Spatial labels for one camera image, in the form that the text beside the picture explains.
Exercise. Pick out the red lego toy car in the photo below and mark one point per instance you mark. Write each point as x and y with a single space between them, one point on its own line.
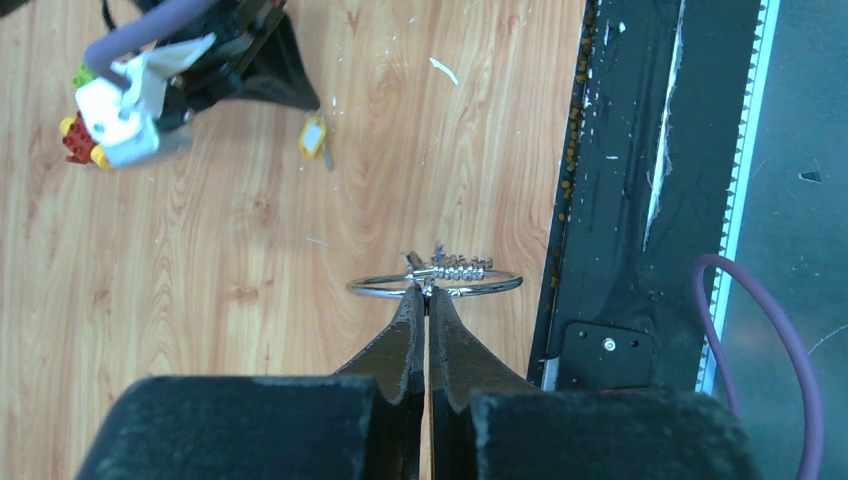
82 148

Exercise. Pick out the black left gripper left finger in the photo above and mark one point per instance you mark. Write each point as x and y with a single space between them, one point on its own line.
360 422

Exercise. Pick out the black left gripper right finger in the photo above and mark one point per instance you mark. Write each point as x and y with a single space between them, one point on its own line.
487 422

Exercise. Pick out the large keyring with keys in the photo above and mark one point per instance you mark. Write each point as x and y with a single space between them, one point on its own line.
457 275

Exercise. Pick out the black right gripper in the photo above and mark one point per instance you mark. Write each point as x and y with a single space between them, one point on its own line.
255 57

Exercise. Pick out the silver key with yellow tag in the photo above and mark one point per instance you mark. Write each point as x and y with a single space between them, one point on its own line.
313 141

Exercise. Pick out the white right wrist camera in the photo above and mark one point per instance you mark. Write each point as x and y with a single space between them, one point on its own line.
148 121

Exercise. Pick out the white slotted cable duct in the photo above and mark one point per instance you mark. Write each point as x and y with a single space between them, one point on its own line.
756 78

